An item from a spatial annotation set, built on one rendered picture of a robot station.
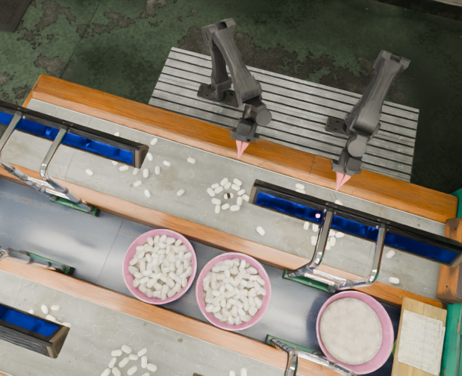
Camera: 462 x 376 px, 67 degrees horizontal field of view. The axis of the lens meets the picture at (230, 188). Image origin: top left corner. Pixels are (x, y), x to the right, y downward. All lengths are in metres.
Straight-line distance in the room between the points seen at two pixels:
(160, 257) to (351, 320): 0.73
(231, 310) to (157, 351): 0.29
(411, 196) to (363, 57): 1.52
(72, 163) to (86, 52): 1.42
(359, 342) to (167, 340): 0.67
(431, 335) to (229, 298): 0.70
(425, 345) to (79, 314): 1.20
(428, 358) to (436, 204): 0.56
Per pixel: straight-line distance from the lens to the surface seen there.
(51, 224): 1.58
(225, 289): 1.34
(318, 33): 2.88
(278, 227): 1.37
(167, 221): 1.35
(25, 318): 1.12
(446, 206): 1.60
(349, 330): 1.40
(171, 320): 1.31
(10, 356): 1.52
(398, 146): 1.73
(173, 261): 1.35
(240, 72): 1.24
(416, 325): 1.45
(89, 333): 1.41
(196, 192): 1.39
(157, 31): 2.84
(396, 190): 1.53
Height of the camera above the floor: 2.06
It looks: 71 degrees down
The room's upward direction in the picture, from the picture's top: 3 degrees clockwise
